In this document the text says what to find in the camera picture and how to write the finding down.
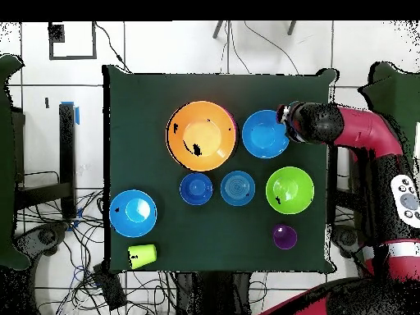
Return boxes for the large blue bowl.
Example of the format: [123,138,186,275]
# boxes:
[108,189,158,238]
[241,109,291,159]

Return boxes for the orange bowl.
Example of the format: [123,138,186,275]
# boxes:
[165,100,238,172]

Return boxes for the yellow-green cup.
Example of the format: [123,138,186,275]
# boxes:
[126,243,158,270]

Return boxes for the lime green bowl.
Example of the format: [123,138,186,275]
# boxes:
[265,166,315,215]

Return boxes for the small light blue bowl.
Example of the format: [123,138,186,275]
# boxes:
[220,170,256,208]

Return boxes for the small dark blue bowl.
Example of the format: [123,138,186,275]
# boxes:
[179,171,214,207]

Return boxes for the green cloth covered table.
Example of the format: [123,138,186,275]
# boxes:
[357,61,420,165]
[0,53,32,272]

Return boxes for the purple cup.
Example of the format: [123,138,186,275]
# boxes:
[272,223,299,251]

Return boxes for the dark green tablecloth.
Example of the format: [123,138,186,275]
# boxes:
[102,63,340,275]

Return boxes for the grey chair base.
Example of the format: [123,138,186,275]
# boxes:
[331,224,362,258]
[14,222,70,260]

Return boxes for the black power strip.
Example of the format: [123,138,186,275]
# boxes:
[92,262,128,311]

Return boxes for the black floor cable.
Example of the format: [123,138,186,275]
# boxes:
[243,21,300,75]
[94,21,131,74]

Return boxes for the black stand post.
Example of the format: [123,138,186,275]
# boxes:
[326,144,340,226]
[14,101,80,221]

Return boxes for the camera tripod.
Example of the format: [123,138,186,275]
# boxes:
[212,21,298,39]

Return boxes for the tangled floor cables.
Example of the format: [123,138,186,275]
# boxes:
[16,189,178,315]

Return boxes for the black square floor frame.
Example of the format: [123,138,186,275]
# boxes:
[48,21,98,61]

